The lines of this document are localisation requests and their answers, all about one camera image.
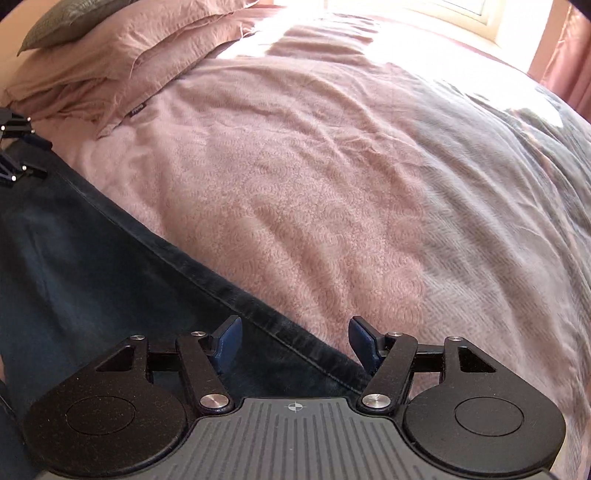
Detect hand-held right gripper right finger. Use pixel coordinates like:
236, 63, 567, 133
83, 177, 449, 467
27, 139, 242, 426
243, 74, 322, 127
348, 316, 497, 411

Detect dark blue jeans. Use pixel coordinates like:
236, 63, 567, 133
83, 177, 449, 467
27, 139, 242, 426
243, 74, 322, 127
0, 134, 376, 480

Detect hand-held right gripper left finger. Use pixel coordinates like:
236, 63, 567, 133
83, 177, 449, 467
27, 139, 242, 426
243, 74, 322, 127
95, 315, 243, 414

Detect grey cushion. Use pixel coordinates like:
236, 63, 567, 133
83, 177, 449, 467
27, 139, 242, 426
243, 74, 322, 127
17, 0, 140, 57

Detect pink curtain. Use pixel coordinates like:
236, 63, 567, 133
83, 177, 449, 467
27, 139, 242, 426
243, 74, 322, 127
526, 4, 591, 121

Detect pink and grey bedspread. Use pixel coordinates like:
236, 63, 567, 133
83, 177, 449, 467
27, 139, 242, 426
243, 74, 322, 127
46, 0, 591, 474

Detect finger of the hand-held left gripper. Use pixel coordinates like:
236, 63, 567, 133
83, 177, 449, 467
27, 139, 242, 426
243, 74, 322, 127
0, 154, 48, 186
0, 108, 36, 139

